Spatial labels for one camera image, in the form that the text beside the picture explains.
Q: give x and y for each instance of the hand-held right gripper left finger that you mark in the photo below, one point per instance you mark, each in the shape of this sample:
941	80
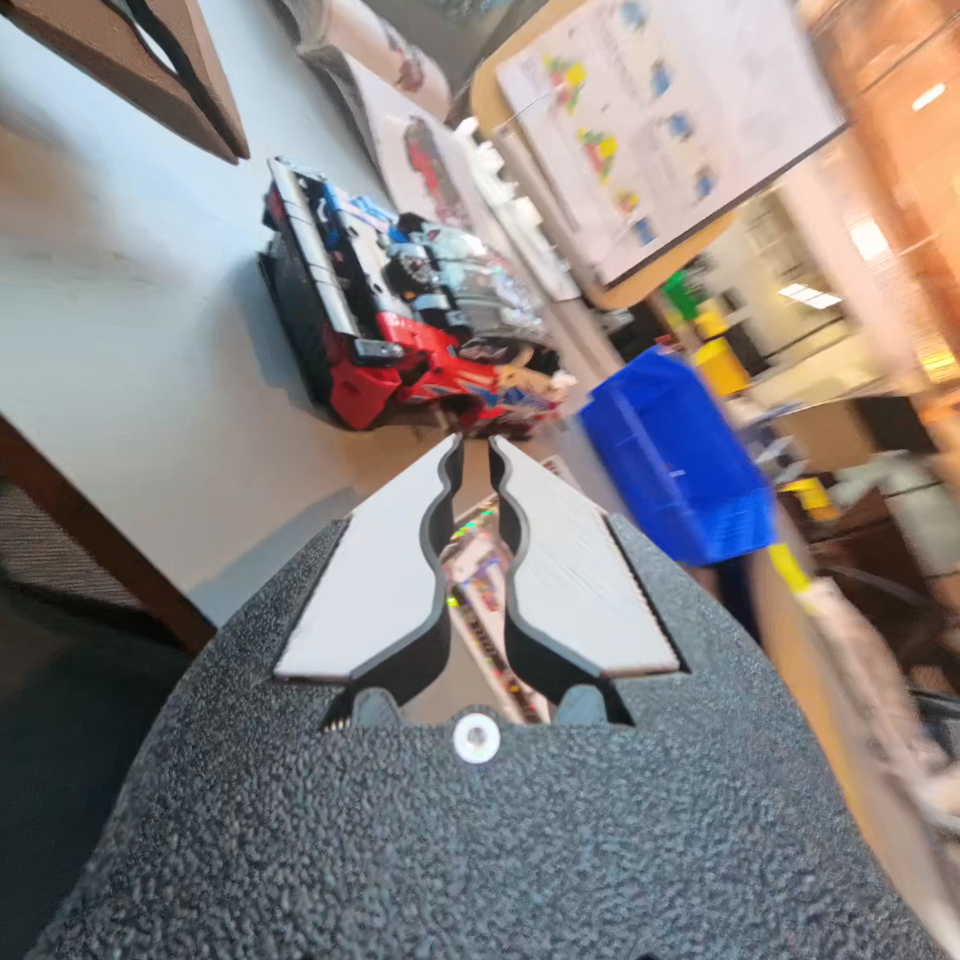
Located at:
367	592

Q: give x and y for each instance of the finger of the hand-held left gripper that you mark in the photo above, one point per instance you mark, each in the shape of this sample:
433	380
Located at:
97	52
191	45

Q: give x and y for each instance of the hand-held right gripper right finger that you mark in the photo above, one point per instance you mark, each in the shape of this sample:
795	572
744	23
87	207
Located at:
577	592

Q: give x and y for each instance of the holographic sticker sheet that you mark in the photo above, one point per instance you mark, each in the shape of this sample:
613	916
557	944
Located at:
480	570

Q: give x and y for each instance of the instruction booklet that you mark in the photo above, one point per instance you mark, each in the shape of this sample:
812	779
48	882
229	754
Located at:
390	150

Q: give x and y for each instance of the red white blue toy car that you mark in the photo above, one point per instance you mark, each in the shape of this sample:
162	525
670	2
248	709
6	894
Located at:
375	360

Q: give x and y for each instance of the blue plastic bin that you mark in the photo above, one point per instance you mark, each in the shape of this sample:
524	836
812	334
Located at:
675	465

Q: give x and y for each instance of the yellow paper sheet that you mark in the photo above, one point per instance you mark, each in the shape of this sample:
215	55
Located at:
787	566

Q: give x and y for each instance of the yellow storage bin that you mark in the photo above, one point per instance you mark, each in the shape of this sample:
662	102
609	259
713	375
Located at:
720	360

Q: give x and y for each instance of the wooden document stand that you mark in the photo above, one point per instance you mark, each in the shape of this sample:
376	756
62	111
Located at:
645	292

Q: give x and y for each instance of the small green storage bin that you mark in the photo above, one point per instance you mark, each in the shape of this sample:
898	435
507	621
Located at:
684	296

